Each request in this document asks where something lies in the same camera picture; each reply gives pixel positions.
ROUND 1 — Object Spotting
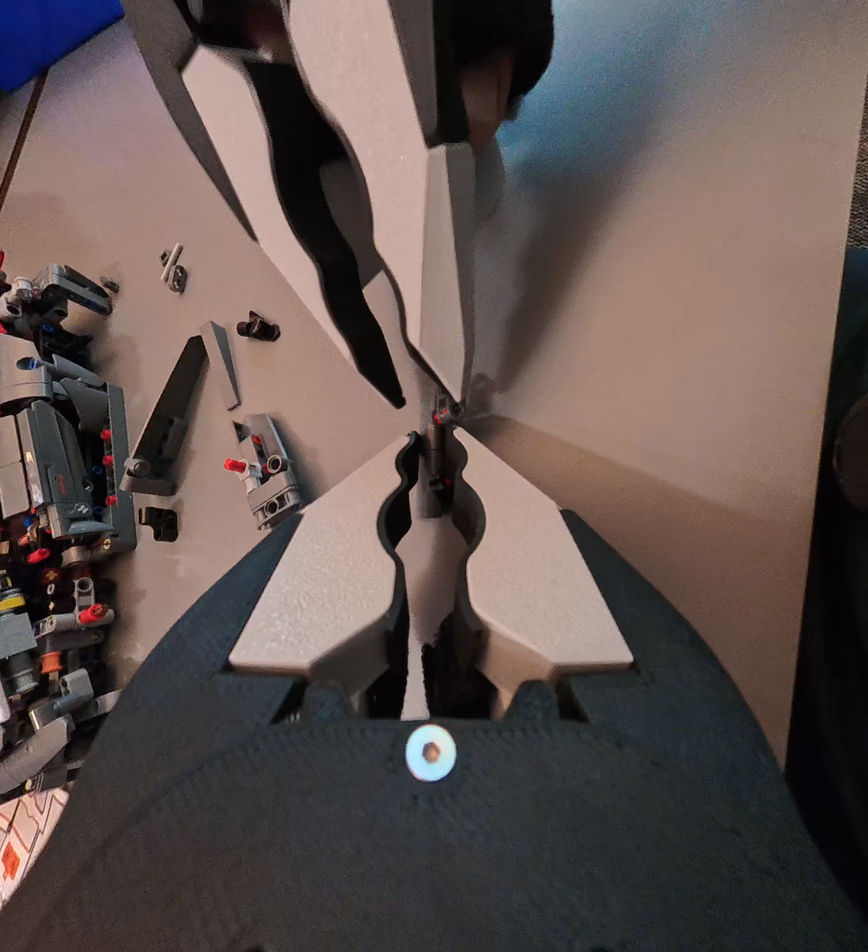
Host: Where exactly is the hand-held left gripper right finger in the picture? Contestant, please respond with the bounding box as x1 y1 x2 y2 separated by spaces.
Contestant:
450 427 634 716

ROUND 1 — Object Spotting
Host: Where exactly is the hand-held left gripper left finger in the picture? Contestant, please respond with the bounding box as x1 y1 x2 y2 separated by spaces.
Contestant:
229 431 424 718

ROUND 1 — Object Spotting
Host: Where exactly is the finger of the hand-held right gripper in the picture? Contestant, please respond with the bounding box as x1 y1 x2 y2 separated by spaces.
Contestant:
289 0 478 408
180 45 407 410

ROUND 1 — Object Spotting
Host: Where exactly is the grey beam sub-assembly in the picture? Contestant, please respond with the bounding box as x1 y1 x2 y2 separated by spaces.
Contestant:
223 413 306 531

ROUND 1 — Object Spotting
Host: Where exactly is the grey panel with black connector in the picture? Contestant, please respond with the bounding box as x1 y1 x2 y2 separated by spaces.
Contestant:
425 398 457 520

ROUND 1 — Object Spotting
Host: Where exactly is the toy car model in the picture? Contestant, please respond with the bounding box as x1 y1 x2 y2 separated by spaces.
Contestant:
0 251 139 798

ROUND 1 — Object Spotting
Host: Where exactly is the person's right hand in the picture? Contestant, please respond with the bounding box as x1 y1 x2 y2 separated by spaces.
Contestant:
465 54 517 150

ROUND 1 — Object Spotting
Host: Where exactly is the plain blue bin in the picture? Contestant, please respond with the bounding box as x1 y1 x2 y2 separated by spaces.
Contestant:
0 0 124 94

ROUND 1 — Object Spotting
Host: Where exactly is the grey triangular panel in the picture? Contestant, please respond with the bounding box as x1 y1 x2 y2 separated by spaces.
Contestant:
119 335 209 497

